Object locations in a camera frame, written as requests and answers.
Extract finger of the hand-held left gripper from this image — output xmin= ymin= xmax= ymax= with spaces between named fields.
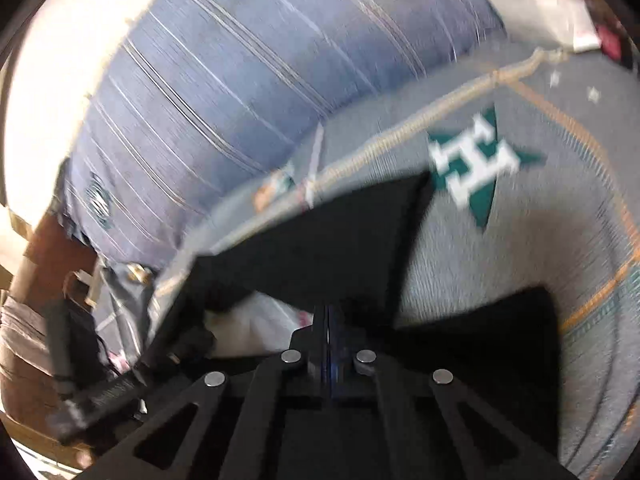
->
xmin=135 ymin=325 xmax=217 ymax=376

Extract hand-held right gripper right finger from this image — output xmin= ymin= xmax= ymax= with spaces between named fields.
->
xmin=328 ymin=305 xmax=576 ymax=480

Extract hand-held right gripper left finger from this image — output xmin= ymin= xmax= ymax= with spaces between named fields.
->
xmin=82 ymin=305 xmax=329 ymax=480

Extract black pants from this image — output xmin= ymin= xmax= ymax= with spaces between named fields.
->
xmin=145 ymin=170 xmax=563 ymax=466

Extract white printed cloth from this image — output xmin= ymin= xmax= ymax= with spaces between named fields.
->
xmin=202 ymin=292 xmax=313 ymax=361

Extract grey star-printed pillow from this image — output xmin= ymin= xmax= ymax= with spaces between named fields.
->
xmin=92 ymin=260 xmax=161 ymax=366

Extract grey striped cloth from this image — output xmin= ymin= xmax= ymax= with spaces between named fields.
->
xmin=0 ymin=295 xmax=56 ymax=381

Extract brown wooden headboard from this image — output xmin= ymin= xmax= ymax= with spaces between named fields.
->
xmin=7 ymin=210 xmax=106 ymax=431

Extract grey star-printed bed sheet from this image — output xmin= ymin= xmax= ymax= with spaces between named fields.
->
xmin=150 ymin=45 xmax=640 ymax=480

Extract blue plaid pillow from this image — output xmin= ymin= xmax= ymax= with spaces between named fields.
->
xmin=57 ymin=0 xmax=506 ymax=271

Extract red plastic bag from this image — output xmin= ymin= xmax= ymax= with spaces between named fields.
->
xmin=595 ymin=20 xmax=633 ymax=68

